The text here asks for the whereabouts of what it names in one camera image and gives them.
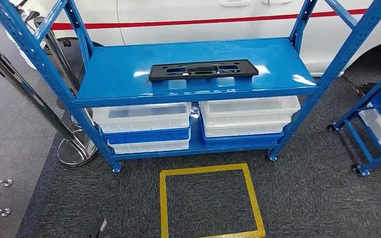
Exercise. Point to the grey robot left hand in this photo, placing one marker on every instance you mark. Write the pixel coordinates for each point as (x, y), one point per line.
(95, 230)

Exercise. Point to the black plastic plate part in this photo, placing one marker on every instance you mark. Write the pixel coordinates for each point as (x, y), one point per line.
(157, 74)

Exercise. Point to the blue metal shelf rack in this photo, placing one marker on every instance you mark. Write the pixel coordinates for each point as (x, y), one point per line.
(118, 72)

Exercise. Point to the blue plastic bin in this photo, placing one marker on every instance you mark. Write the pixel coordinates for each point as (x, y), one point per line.
(239, 143)
(144, 136)

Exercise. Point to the yellow floor tape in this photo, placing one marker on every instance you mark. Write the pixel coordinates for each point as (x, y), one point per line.
(203, 169)

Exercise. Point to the white car red stripe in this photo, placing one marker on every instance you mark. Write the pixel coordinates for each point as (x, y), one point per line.
(210, 13)

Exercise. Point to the black round base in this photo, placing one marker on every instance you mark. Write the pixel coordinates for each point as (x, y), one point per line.
(368, 89)

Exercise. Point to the chrome stanchion post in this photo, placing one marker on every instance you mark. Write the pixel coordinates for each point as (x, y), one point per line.
(54, 49)
(29, 95)

